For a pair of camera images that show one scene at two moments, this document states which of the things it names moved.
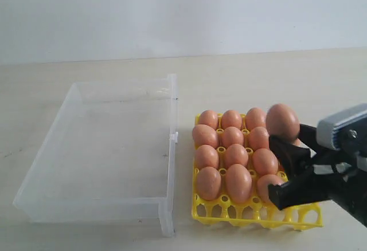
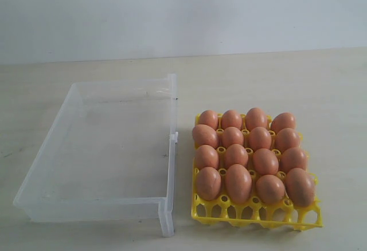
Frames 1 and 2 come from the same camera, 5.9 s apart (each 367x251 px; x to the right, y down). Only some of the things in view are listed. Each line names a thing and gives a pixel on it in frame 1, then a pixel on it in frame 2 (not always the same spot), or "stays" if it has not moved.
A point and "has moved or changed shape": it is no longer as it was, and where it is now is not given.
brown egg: [232, 135] stays
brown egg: [282, 121] has moved or changed shape
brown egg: [258, 138] stays
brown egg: [262, 183] stays
